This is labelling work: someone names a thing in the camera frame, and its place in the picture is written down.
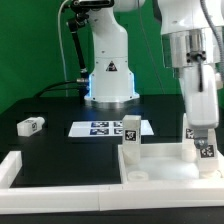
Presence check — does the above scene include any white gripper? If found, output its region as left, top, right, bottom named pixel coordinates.
left=180, top=65, right=219, bottom=149

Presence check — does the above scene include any white square tabletop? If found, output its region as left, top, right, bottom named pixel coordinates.
left=118, top=143, right=224, bottom=183

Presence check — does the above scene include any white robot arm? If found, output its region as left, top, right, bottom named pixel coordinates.
left=70, top=0, right=224, bottom=148

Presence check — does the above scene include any paper sheet with fiducial markers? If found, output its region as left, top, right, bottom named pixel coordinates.
left=68, top=119, right=155, bottom=138

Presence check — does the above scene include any white U-shaped obstacle fence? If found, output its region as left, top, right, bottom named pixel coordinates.
left=0, top=151, right=224, bottom=214

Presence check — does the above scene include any black cable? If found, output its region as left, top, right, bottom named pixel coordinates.
left=32, top=77, right=90, bottom=98

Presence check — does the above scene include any white cable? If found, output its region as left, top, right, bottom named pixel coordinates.
left=57, top=0, right=70, bottom=98

